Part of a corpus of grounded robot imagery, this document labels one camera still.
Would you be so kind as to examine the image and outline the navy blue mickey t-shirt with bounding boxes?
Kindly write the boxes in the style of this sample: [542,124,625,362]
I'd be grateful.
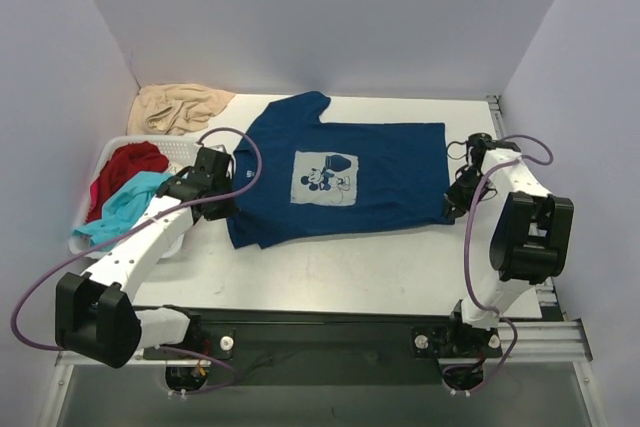
[227,92,450,249]

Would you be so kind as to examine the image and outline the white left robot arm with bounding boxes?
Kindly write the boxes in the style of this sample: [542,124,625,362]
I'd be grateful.
[55,194,233,368]

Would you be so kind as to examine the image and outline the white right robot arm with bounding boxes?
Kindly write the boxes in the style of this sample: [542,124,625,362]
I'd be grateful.
[442,134,574,355]

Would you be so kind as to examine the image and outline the white plastic laundry basket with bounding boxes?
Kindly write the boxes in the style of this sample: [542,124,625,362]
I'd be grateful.
[68,135,200,260]

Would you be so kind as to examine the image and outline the turquoise t-shirt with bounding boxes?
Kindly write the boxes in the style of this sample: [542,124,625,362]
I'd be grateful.
[72,171,171,247]

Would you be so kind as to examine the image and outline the red t-shirt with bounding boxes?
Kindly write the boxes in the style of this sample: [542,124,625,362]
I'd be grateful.
[85,141,169,222]

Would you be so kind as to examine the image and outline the beige t-shirt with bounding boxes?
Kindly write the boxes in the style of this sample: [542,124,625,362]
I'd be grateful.
[126,83,236,136]

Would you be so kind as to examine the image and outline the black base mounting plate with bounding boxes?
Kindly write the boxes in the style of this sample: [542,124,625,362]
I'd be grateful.
[143,309,502,387]

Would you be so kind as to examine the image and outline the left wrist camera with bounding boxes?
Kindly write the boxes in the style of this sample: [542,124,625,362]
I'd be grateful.
[156,147,232,202]

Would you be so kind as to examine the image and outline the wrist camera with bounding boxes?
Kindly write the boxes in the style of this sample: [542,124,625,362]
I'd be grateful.
[446,133,521,170]
[156,147,232,202]

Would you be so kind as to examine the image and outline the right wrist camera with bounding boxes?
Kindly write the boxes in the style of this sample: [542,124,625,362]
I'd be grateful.
[446,133,521,170]

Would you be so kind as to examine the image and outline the right side aluminium rail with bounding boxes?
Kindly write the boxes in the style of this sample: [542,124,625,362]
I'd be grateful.
[487,94,569,321]

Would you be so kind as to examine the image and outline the aluminium frame rail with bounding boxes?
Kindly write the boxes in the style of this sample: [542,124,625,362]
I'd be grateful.
[54,319,594,368]

